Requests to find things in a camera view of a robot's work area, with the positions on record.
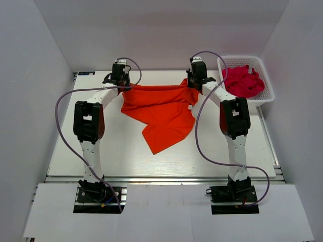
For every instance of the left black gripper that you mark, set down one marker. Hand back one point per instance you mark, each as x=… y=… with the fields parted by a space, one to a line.
x=126 y=76

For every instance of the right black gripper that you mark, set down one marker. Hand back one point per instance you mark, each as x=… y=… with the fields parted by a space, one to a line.
x=190 y=73

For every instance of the orange t shirt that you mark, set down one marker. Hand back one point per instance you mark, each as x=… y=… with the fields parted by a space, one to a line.
x=165 y=111

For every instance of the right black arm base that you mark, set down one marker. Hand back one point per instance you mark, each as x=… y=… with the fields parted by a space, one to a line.
x=234 y=191

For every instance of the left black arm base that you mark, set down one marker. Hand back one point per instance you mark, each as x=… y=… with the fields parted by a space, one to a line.
x=97 y=192

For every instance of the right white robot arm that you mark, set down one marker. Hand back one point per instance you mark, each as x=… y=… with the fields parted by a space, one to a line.
x=234 y=116

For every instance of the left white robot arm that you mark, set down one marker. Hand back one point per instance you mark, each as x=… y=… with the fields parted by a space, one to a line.
x=89 y=125

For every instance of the blue label sticker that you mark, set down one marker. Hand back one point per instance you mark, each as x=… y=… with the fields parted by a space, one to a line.
x=86 y=73

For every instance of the magenta t shirt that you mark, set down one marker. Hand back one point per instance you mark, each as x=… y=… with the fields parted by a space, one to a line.
x=241 y=82

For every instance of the white plastic basket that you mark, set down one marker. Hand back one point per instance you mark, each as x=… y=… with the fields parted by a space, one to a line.
x=232 y=61

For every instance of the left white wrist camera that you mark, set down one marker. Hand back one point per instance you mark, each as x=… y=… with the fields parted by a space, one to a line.
x=121 y=61

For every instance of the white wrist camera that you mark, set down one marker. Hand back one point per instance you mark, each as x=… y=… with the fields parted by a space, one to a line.
x=121 y=61
x=195 y=59

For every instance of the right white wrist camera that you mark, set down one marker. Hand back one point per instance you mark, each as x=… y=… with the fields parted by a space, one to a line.
x=195 y=59

